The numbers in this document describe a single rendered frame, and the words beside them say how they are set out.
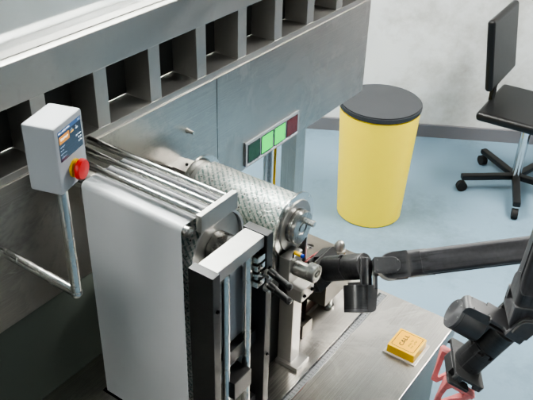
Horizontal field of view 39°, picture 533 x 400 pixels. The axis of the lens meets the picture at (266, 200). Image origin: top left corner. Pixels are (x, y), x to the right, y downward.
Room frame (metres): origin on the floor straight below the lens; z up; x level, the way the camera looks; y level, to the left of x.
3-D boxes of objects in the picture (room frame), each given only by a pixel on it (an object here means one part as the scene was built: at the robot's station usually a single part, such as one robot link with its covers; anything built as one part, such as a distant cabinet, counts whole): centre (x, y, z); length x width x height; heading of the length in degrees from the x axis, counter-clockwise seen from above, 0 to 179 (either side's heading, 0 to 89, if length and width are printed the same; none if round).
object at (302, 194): (1.32, -0.06, 1.25); 0.15 x 0.01 x 0.15; 145
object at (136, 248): (1.14, 0.26, 1.17); 0.34 x 0.05 x 0.54; 55
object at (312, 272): (1.25, -0.10, 1.18); 0.04 x 0.02 x 0.04; 145
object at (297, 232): (1.32, -0.07, 1.25); 0.07 x 0.02 x 0.07; 145
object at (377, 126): (3.28, -0.53, 0.31); 0.39 x 0.39 x 0.62
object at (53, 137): (0.89, 0.28, 1.66); 0.07 x 0.07 x 0.10; 73
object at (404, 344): (1.32, -0.34, 0.91); 0.07 x 0.07 x 0.02; 55
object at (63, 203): (0.89, 0.29, 1.51); 0.02 x 0.02 x 0.20
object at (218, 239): (1.11, 0.07, 1.33); 0.06 x 0.06 x 0.06; 55
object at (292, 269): (1.27, -0.07, 1.05); 0.06 x 0.05 x 0.31; 55
